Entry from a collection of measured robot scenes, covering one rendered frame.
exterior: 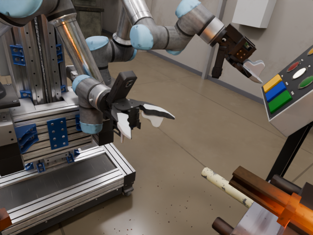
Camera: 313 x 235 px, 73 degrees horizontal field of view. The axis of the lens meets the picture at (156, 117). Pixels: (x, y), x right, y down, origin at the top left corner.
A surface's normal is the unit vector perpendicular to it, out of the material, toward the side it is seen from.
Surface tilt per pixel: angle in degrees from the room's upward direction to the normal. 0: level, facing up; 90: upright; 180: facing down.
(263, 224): 0
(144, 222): 0
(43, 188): 0
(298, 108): 90
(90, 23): 90
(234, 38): 90
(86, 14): 90
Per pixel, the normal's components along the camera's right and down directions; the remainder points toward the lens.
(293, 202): 0.11, -0.86
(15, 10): 0.02, 0.43
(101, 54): 0.55, 0.47
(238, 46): -0.33, 0.44
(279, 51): -0.80, 0.22
